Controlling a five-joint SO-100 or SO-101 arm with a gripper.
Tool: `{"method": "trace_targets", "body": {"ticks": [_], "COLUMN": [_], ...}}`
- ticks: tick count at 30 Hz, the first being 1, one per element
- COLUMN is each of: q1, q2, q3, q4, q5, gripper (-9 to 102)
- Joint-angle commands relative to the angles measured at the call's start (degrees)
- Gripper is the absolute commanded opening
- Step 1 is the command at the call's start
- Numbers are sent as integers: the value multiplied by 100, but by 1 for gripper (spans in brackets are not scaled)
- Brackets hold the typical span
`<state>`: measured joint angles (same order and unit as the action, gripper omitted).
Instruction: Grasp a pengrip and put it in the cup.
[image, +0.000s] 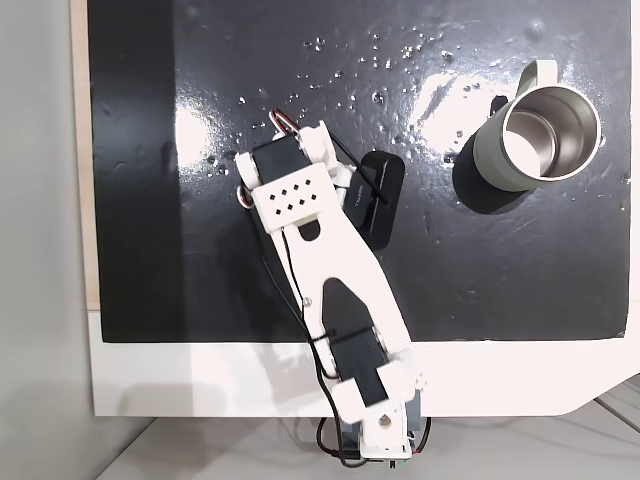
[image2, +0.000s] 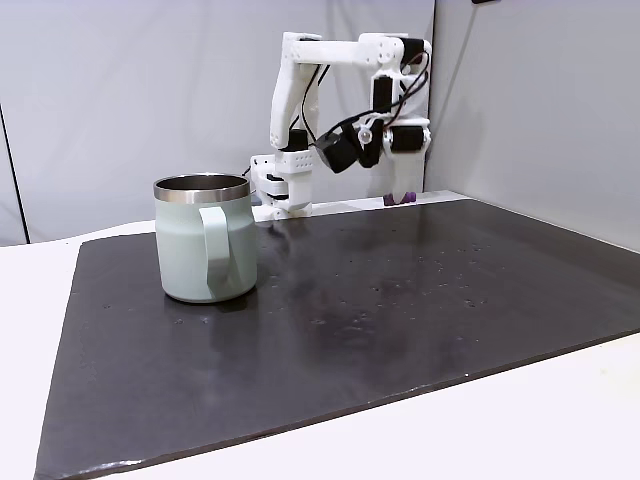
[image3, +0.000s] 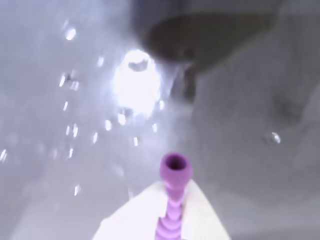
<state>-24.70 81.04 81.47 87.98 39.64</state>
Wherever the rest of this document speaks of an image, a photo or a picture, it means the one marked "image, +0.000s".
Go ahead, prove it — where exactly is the green steel mug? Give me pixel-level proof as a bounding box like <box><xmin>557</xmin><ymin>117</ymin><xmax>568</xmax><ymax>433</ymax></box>
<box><xmin>452</xmin><ymin>59</ymin><xmax>604</xmax><ymax>216</ymax></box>

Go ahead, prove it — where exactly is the black mat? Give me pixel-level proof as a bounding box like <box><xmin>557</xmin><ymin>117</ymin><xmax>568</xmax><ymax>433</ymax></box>
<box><xmin>87</xmin><ymin>0</ymin><xmax>632</xmax><ymax>345</ymax></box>

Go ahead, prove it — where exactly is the black oval camera box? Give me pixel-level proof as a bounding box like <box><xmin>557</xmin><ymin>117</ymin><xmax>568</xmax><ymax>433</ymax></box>
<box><xmin>342</xmin><ymin>149</ymin><xmax>407</xmax><ymax>252</ymax></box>

